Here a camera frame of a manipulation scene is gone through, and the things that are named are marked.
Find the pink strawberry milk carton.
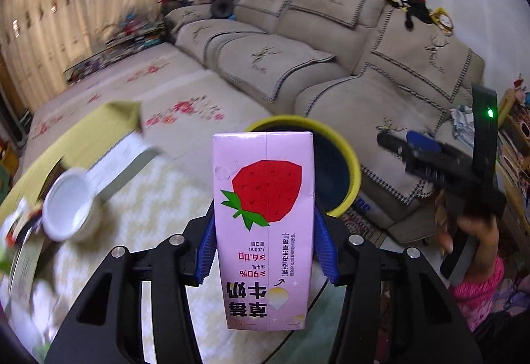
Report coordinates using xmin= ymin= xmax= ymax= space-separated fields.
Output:
xmin=213 ymin=132 xmax=315 ymax=331

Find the yellow rimmed dark trash bin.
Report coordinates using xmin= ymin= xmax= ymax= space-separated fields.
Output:
xmin=245 ymin=115 xmax=362 ymax=218

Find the person right hand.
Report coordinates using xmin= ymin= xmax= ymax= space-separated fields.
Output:
xmin=433 ymin=187 xmax=501 ymax=282

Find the floral floor mat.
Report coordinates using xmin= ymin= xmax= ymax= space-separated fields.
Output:
xmin=24 ymin=44 xmax=269 ymax=176

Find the patterned tablecloth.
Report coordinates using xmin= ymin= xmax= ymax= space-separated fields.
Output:
xmin=1 ymin=101 xmax=341 ymax=363

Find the beige sofa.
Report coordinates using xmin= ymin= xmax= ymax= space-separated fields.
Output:
xmin=165 ymin=0 xmax=485 ymax=244

